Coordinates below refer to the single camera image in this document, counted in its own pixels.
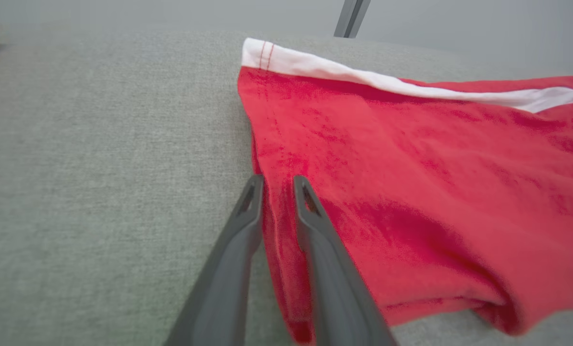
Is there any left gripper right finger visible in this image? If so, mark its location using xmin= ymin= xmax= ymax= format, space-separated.
xmin=293 ymin=175 xmax=400 ymax=346

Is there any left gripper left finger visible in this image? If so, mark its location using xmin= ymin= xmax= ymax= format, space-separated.
xmin=164 ymin=174 xmax=266 ymax=346

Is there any red shorts white trim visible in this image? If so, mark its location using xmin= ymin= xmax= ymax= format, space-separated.
xmin=237 ymin=37 xmax=573 ymax=346

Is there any grey fabric padded bench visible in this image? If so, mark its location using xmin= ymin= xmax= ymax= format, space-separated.
xmin=0 ymin=22 xmax=573 ymax=346

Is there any grey partition post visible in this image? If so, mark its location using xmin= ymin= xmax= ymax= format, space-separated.
xmin=333 ymin=0 xmax=371 ymax=39

